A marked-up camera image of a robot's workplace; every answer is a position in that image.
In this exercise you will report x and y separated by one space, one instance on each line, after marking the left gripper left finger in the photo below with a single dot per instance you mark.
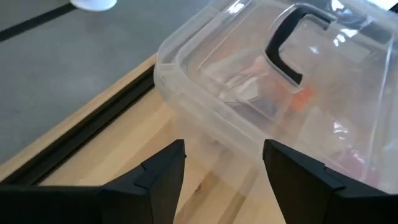
109 205

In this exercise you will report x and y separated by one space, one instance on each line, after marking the orange item in box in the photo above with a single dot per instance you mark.
302 99

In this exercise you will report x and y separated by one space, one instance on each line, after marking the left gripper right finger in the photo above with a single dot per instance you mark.
326 205

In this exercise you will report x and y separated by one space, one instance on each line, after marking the clear plastic storage box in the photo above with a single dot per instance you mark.
217 62

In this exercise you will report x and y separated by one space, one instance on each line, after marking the white round base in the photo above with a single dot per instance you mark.
93 4

